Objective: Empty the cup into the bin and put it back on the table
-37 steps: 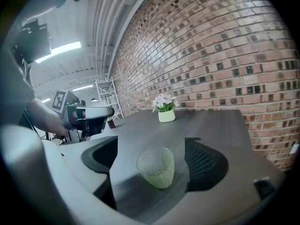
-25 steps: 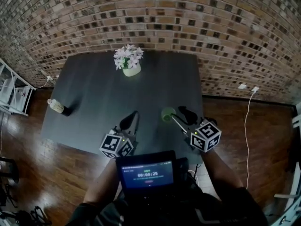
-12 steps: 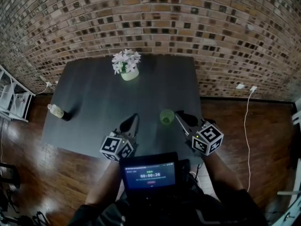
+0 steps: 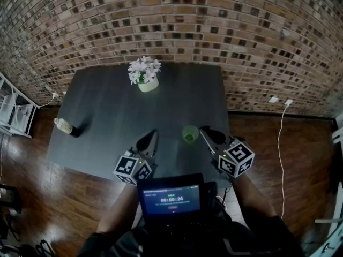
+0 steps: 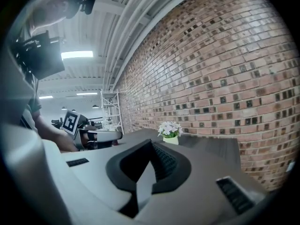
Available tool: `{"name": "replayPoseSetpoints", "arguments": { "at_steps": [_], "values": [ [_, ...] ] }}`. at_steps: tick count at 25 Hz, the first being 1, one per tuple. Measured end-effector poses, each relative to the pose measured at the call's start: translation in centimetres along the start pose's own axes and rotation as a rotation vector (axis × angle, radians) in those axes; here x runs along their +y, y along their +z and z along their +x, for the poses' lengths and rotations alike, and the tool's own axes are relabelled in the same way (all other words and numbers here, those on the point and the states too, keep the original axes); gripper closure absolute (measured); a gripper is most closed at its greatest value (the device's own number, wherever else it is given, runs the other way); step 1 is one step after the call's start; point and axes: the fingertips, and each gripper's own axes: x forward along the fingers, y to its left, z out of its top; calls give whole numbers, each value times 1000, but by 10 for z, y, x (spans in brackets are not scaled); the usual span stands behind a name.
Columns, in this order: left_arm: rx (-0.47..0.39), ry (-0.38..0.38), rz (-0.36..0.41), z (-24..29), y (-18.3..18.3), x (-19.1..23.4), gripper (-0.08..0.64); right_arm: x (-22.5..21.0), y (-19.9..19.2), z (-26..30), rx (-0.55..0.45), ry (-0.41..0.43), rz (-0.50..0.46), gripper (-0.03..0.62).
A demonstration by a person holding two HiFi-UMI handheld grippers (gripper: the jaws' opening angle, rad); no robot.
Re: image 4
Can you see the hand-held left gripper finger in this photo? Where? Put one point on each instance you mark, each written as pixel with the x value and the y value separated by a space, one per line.
pixel 142 143
pixel 155 146

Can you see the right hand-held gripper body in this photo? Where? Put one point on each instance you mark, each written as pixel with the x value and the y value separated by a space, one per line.
pixel 237 159

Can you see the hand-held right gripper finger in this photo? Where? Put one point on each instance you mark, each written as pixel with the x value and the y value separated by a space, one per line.
pixel 207 142
pixel 215 136

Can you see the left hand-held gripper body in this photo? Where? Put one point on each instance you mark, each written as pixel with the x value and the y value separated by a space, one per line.
pixel 126 167

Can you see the green translucent cup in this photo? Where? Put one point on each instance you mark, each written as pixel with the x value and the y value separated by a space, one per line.
pixel 190 135

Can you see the person's right forearm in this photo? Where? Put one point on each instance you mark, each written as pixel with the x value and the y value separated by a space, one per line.
pixel 254 199

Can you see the person's left forearm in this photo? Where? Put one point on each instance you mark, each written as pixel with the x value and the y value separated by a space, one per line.
pixel 118 210

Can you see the small dark bottle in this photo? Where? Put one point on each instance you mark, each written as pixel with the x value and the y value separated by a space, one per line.
pixel 67 127

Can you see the dark grey table white legs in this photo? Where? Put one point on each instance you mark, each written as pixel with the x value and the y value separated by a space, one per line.
pixel 112 116

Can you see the black chest-mounted screen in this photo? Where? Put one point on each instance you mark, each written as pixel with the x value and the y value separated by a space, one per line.
pixel 171 199

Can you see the white potted flower plant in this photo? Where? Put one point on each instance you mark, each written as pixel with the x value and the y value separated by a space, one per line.
pixel 146 76

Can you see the person's dark shirt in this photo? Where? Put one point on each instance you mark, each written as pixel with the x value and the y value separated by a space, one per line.
pixel 187 242

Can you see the white cabinet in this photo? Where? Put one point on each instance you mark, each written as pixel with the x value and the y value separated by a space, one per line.
pixel 339 205

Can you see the black metal stand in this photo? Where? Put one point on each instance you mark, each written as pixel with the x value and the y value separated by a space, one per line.
pixel 16 197

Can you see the white metal shelf rack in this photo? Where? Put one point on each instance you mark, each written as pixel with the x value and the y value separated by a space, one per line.
pixel 5 108

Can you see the white wall socket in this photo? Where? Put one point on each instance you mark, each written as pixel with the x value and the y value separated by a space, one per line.
pixel 273 100

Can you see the white wall charger plug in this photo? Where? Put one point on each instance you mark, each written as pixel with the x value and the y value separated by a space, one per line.
pixel 288 102

